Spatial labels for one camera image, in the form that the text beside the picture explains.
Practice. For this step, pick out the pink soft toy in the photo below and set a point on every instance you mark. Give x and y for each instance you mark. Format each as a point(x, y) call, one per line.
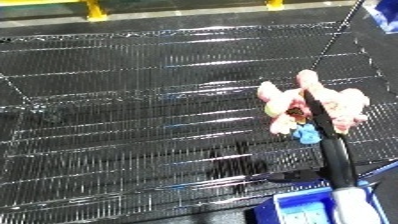
point(346, 103)

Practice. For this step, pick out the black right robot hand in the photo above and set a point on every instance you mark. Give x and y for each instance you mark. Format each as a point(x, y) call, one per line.
point(337, 160)

